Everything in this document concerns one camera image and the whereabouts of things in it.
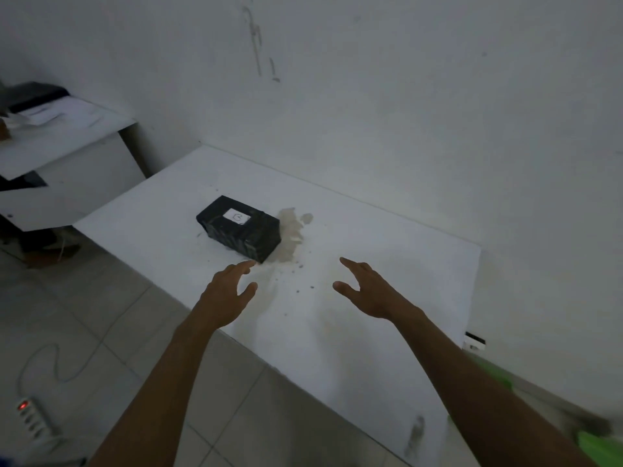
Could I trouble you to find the person's right hand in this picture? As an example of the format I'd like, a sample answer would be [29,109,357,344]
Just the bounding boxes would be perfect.
[332,257,424,322]

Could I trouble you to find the person's left hand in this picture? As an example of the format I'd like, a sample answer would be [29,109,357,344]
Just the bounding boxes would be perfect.
[189,260,259,331]

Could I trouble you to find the person's right forearm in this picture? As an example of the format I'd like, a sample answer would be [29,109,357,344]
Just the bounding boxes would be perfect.
[393,308,598,467]

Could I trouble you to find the person's left forearm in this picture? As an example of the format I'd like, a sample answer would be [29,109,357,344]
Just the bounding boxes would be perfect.
[87,317,224,467]

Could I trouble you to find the black box with white label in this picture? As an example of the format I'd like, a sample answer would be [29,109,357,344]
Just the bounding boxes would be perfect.
[196,195,283,264]

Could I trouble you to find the white desk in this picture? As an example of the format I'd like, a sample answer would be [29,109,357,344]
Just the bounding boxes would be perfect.
[0,96,148,233]

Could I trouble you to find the white power strip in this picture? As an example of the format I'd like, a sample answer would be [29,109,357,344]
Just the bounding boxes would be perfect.
[16,397,60,440]

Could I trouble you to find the white paper sheets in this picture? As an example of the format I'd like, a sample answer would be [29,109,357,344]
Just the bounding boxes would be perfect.
[6,96,109,129]

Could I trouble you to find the black device on desk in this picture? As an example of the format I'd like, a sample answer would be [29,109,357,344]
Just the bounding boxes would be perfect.
[0,81,71,115]

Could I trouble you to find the green plastic object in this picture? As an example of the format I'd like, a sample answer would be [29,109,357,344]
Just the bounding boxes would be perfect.
[576,429,623,467]

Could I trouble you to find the white power cable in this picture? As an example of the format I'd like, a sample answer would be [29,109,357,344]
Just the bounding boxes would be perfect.
[18,286,153,400]

